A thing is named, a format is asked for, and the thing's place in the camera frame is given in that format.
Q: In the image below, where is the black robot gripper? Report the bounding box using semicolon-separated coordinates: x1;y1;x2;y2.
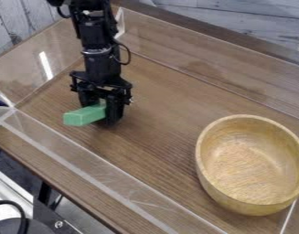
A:
70;48;133;125

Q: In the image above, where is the green rectangular block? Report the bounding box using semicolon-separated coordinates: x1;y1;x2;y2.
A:
63;104;107;126

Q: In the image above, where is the brown wooden bowl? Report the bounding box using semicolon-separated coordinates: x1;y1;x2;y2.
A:
194;114;299;217

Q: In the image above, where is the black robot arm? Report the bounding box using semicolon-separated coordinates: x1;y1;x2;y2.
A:
47;0;134;126

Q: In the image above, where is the black table leg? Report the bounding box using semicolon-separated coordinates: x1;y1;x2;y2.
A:
38;182;51;206

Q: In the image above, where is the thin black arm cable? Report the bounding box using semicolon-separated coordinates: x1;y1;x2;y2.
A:
110;41;133;66

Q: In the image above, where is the clear acrylic tray enclosure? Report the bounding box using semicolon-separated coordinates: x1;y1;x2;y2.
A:
0;2;299;234

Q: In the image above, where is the black metal base plate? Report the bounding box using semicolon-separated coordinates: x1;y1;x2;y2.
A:
31;197;86;234

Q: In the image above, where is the black cable loop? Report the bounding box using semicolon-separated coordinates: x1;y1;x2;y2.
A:
0;199;30;234

